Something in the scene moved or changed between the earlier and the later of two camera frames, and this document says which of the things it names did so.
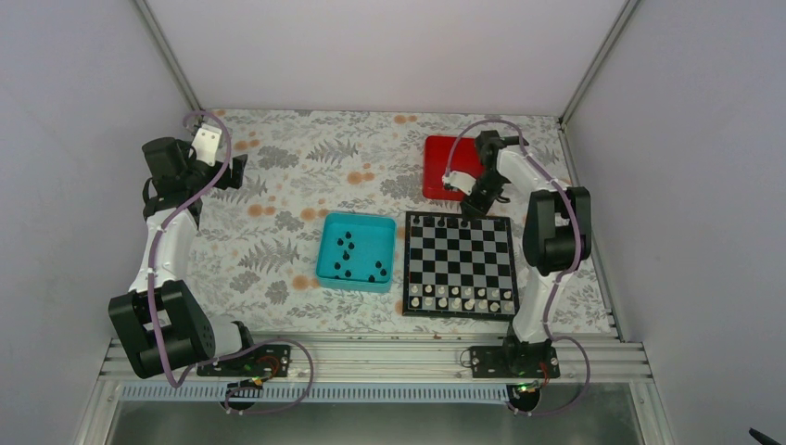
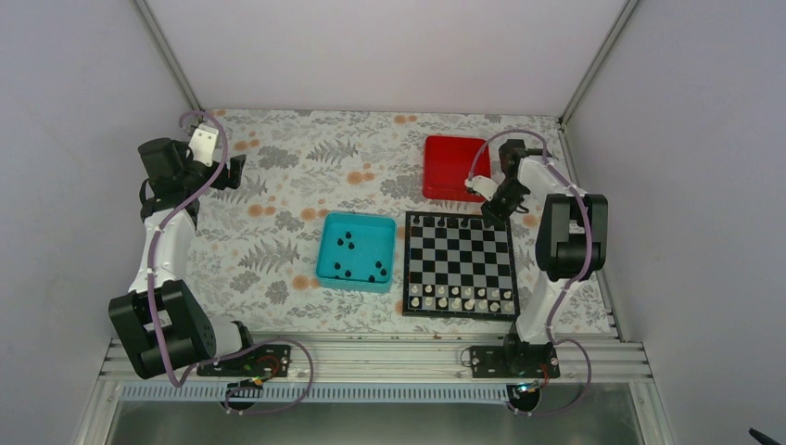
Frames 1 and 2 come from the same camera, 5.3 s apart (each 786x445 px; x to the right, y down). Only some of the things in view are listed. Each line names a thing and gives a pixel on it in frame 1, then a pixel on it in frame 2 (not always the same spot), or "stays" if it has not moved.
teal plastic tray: [357, 251] stays
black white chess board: [459, 267] stays
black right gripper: [478, 209] -> [495, 215]
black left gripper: [234, 180] stays
